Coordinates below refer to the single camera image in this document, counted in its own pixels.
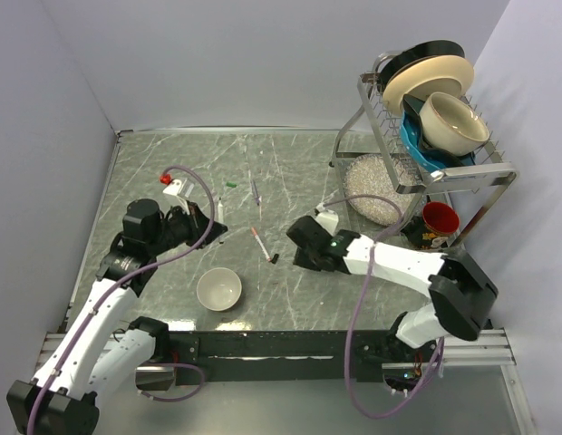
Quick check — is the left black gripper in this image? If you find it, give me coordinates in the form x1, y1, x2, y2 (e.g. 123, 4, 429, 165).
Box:
148, 199, 227, 255

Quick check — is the white pen black tip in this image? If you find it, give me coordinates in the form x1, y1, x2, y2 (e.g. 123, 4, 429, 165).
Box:
218, 198, 225, 224

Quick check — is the white pen pink tip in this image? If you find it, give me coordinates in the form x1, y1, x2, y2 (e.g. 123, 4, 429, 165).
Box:
253, 233, 272, 263

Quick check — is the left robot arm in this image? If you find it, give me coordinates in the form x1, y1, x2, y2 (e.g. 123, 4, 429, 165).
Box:
6, 198, 228, 434

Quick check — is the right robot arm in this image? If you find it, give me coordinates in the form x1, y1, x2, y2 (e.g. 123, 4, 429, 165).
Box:
286, 212, 499, 361

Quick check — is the white ceramic bowl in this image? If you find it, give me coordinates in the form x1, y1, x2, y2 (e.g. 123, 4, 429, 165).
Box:
196, 267, 242, 312

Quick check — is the clear textured glass plate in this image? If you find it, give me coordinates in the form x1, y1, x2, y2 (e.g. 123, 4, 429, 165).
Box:
344, 154, 414, 226

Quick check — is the black base bar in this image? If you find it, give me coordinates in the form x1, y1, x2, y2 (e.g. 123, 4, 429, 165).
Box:
151, 330, 436, 382

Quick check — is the red cup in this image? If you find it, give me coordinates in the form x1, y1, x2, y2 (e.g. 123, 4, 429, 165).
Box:
421, 201, 460, 236

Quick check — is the metal dish rack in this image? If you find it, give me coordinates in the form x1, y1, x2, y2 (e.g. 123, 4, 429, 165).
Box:
330, 51, 518, 248

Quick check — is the blue dish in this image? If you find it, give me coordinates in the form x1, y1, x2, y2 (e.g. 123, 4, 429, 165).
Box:
400, 94, 475, 173

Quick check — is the cream bowl on rack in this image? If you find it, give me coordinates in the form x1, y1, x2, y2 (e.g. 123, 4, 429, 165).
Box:
419, 92, 490, 156

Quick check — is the cream plate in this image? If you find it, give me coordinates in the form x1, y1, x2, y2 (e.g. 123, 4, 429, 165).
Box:
382, 55, 475, 116

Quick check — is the black plate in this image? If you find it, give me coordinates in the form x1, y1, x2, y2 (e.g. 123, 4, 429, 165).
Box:
379, 40, 465, 86

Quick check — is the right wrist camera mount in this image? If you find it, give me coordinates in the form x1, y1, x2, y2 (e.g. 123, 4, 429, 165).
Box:
315, 203, 339, 236

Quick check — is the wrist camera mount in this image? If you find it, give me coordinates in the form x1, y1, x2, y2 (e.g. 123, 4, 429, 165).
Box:
160, 173, 194, 214
315, 203, 339, 236

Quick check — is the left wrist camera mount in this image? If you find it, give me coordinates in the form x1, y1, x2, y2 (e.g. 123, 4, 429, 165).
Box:
160, 173, 194, 214

